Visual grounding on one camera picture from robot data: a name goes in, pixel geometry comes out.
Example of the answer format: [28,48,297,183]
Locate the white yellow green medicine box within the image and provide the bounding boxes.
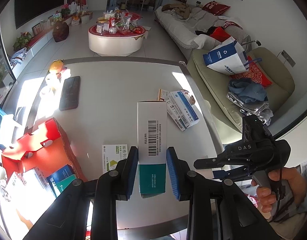
[102,144,128,173]

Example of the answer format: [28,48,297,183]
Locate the long blue white medicine box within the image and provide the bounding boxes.
[166,90,200,131]

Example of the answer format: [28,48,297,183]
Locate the small white orange medicine box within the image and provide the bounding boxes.
[158,89,169,101]

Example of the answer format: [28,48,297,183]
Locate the person right hand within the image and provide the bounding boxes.
[250,167,307,214]

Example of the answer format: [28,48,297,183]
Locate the blue folded clothes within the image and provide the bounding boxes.
[228,78,268,103]

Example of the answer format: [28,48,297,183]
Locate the red cardboard fruit box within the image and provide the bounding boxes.
[0,117,88,230]

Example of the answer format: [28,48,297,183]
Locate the red embroidered cushion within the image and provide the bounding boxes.
[230,61,273,88]

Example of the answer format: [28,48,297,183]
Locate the beige sofa chair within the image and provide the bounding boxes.
[186,47,295,137]

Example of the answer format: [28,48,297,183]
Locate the black smartphone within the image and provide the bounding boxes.
[58,76,81,111]

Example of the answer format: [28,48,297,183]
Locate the blue white paper bag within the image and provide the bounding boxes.
[203,37,249,75]

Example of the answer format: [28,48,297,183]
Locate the orange fruit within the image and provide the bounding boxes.
[49,60,64,74]

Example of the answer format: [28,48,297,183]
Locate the round white coffee table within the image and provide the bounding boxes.
[88,12,147,56]

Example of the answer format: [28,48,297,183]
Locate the white long sofa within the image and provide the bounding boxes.
[155,6,252,60]

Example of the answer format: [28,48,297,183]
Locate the red square pillow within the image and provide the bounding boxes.
[202,1,230,16]

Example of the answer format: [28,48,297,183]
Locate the dark red bag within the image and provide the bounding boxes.
[53,21,69,42]

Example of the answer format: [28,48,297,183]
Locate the potted green plant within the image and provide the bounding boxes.
[13,32,32,51]

